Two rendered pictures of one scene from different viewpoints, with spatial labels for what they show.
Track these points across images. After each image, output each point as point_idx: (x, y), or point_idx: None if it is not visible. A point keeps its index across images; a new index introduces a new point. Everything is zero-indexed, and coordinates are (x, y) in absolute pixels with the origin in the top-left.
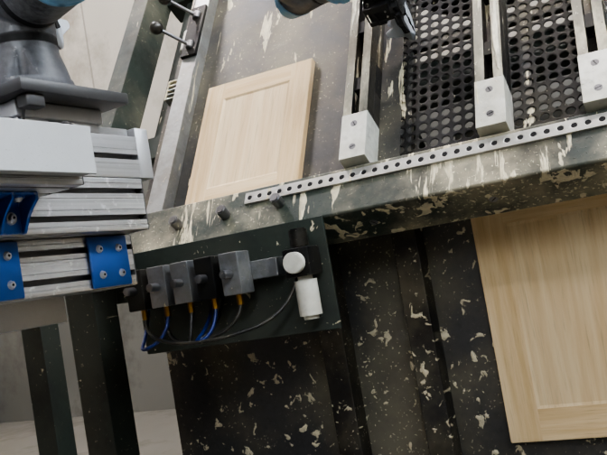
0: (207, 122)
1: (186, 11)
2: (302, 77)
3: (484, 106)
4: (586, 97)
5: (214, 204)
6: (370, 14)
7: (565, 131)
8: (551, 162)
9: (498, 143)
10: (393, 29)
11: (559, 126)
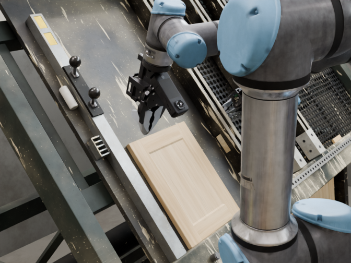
0: (151, 173)
1: (75, 71)
2: (188, 135)
3: (296, 156)
4: (319, 151)
5: (221, 236)
6: (240, 104)
7: (319, 166)
8: (324, 180)
9: (307, 174)
10: (233, 109)
11: (317, 164)
